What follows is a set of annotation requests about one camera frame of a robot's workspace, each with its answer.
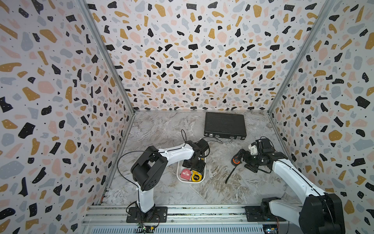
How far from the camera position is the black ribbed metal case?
1026 millimetres

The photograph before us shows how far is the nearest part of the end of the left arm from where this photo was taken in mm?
683

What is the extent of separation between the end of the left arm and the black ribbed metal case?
258 mm
